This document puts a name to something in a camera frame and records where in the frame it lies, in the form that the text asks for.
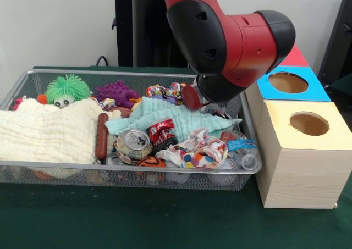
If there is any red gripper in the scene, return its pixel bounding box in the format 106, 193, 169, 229
181, 84, 204, 112

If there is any mint green cloth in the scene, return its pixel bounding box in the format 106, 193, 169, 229
105, 96, 243, 141

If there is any wooden box with three holes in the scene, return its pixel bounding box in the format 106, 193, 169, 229
244, 44, 352, 209

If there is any shallow mesh bin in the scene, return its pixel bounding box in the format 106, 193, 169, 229
0, 69, 262, 191

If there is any crushed red cola can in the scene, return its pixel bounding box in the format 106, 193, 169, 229
145, 118, 179, 148

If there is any crumpled colourful dotted paper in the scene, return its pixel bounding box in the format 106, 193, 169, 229
155, 128, 229, 169

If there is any brown toy football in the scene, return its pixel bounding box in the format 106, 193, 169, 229
108, 107, 133, 119

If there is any crushed beige drink can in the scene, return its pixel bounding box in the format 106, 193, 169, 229
114, 129, 154, 165

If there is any purple spiky toy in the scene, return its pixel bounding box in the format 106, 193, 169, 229
95, 80, 141, 109

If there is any orange tiger-striped ball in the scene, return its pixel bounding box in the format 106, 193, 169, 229
136, 156, 167, 168

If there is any brown toy hot dog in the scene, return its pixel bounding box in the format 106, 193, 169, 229
95, 112, 109, 159

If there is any small silver can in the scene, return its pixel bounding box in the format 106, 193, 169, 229
105, 152, 124, 166

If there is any green spiky puffer toy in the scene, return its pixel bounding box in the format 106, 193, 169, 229
45, 73, 91, 109

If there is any cream knitted cloth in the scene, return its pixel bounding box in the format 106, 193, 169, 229
0, 96, 119, 164

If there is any colourful knotted rope toy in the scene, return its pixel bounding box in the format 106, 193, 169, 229
145, 82, 188, 106

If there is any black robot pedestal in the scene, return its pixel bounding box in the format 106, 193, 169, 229
111, 0, 193, 68

